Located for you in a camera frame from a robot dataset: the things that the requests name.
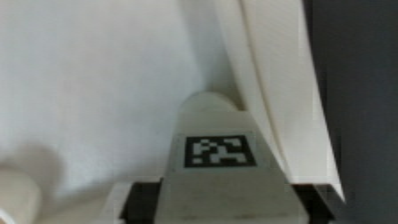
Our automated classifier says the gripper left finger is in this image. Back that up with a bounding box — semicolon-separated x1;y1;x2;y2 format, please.
96;178;162;224

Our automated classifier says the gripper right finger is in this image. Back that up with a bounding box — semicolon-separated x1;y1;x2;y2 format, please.
294;184;347;224

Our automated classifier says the white square table top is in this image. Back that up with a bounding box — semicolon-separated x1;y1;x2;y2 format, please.
0;0;345;224

